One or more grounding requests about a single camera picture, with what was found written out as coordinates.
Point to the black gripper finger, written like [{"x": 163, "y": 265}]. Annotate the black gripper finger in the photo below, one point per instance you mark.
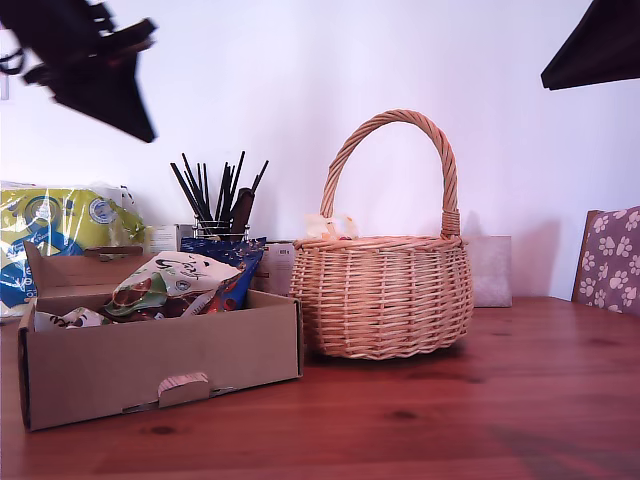
[{"x": 605, "y": 45}]

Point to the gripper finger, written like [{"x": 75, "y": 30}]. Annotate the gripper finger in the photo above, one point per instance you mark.
[{"x": 115, "y": 100}]

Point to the white green chocolate egg bag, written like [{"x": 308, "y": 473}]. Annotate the white green chocolate egg bag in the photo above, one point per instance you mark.
[{"x": 150, "y": 290}]

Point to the blue Terry's chocolate bag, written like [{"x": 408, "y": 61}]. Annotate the blue Terry's chocolate bag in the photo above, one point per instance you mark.
[{"x": 240, "y": 255}]

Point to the red yellow Maltesers bunnies bag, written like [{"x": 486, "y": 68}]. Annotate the red yellow Maltesers bunnies bag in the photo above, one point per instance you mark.
[{"x": 325, "y": 227}]

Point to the brown cardboard box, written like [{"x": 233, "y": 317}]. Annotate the brown cardboard box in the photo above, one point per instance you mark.
[{"x": 150, "y": 360}]

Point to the black chopstick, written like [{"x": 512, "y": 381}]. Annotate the black chopstick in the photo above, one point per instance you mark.
[
  {"x": 196, "y": 185},
  {"x": 208, "y": 190},
  {"x": 222, "y": 190},
  {"x": 238, "y": 175},
  {"x": 260, "y": 175},
  {"x": 188, "y": 192}
]

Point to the yellow-green wrapped bottle pack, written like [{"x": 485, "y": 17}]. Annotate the yellow-green wrapped bottle pack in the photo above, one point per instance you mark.
[{"x": 50, "y": 215}]

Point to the white carton with label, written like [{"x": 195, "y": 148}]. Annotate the white carton with label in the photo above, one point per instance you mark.
[{"x": 164, "y": 237}]

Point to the small white black-print bag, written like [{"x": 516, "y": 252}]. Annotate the small white black-print bag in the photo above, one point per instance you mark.
[{"x": 75, "y": 317}]

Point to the tin can with white label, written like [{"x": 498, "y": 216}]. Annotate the tin can with white label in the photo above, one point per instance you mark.
[{"x": 280, "y": 270}]

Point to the pale grey pouch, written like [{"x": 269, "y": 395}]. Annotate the pale grey pouch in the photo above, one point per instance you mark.
[{"x": 492, "y": 270}]

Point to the wooden chair frame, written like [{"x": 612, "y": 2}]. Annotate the wooden chair frame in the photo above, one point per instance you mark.
[{"x": 590, "y": 220}]

